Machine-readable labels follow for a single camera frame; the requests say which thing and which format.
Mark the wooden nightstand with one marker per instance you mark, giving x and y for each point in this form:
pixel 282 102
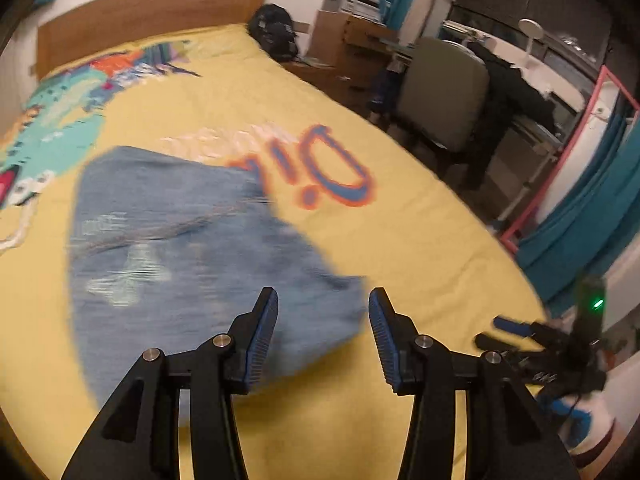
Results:
pixel 345 55

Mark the white desk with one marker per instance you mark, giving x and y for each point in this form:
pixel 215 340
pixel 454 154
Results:
pixel 513 91

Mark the white desk lamp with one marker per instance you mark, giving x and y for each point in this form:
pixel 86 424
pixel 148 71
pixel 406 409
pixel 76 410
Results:
pixel 533 31

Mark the white printer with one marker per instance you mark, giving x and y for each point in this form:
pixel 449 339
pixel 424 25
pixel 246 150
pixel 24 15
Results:
pixel 372 10

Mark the teal curtain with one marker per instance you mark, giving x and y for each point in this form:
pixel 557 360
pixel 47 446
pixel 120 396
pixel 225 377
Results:
pixel 591 226

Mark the yellow dinosaur bedspread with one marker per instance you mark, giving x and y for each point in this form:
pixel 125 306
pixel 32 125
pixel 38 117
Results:
pixel 370 208

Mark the black backpack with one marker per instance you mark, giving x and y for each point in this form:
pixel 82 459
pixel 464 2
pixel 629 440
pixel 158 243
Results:
pixel 272 28

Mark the wooden headboard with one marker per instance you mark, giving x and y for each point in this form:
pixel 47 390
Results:
pixel 102 24

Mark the grey desk chair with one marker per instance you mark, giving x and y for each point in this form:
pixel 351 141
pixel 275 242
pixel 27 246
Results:
pixel 443 92

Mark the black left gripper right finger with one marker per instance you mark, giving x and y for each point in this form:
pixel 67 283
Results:
pixel 507 436

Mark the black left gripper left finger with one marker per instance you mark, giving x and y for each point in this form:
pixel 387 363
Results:
pixel 135 435

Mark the pink framed mirror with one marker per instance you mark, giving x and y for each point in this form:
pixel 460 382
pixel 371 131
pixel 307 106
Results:
pixel 576 156

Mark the blue denim jacket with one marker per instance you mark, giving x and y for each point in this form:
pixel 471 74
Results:
pixel 166 253

